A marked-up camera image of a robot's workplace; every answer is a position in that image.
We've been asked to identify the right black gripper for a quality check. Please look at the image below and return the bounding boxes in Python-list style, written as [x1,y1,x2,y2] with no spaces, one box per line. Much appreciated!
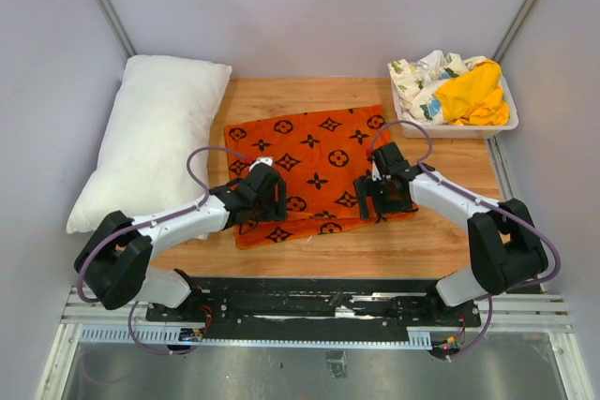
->
[353,174,412,219]

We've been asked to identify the orange black-patterned plush pillowcase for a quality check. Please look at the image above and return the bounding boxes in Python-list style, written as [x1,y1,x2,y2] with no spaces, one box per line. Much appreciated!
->
[224,105,414,249]

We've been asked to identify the white plastic bin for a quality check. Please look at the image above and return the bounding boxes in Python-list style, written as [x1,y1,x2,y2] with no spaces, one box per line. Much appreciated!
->
[390,75,519,139]

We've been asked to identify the white pillow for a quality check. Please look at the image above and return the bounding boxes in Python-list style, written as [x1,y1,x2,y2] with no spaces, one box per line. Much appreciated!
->
[66,55,233,234]

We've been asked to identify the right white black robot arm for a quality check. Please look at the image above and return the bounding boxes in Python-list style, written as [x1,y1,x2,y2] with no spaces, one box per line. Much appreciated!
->
[353,142,548,325]

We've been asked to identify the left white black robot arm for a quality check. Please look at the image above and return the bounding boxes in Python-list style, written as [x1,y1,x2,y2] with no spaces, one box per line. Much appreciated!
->
[74,161,287,321]

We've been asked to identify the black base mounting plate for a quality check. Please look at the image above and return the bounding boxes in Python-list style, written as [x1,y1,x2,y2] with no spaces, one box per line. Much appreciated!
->
[145,277,483,334]

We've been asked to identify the yellow and white floral cloth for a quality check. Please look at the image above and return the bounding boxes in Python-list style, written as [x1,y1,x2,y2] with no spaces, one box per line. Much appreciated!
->
[387,50,510,126]

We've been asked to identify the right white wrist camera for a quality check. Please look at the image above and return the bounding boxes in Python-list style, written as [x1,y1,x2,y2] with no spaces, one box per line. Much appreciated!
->
[371,162,382,182]

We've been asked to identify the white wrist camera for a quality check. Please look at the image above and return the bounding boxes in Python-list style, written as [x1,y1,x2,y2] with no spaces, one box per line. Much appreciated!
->
[249,156,274,170]
[371,162,382,182]

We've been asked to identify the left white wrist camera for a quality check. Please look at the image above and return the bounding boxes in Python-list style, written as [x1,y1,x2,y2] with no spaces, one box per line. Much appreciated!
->
[249,156,274,170]

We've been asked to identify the grey slotted cable duct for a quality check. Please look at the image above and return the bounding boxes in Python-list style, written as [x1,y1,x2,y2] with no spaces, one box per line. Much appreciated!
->
[79,323,432,350]

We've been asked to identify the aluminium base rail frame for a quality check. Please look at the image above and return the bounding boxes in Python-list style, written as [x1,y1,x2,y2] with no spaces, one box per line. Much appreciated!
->
[35,85,596,400]

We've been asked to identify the right aluminium corner post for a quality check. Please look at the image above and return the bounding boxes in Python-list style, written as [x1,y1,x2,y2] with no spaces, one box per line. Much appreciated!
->
[492,0,540,64]

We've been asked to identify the aluminium corner post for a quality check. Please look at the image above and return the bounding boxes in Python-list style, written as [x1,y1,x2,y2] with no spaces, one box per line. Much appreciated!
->
[492,0,540,64]
[95,0,137,58]

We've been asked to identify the left aluminium corner post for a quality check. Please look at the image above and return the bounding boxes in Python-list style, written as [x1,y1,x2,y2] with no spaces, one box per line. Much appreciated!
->
[95,0,137,58]

